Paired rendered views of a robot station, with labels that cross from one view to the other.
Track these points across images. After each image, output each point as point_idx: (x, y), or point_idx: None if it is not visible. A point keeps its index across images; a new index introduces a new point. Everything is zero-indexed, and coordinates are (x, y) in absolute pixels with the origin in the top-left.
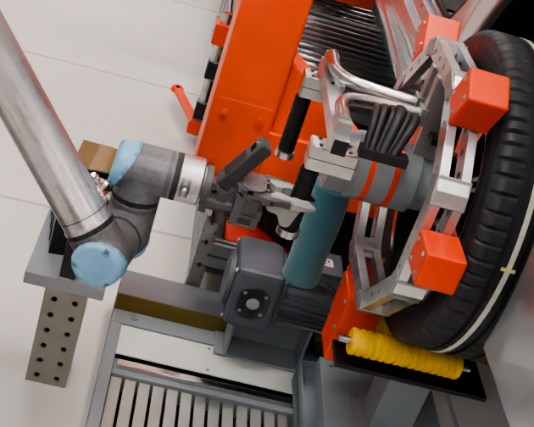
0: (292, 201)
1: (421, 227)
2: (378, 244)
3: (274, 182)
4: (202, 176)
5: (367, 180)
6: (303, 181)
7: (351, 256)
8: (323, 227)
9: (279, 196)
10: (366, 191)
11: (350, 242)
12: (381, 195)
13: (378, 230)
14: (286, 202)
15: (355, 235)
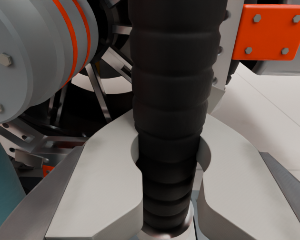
0: (240, 145)
1: (243, 5)
2: (38, 134)
3: (95, 213)
4: None
5: (72, 37)
6: (217, 53)
7: (41, 162)
8: (5, 175)
9: (250, 194)
10: (76, 58)
11: (18, 159)
12: (84, 54)
13: (24, 127)
14: (284, 168)
15: (17, 149)
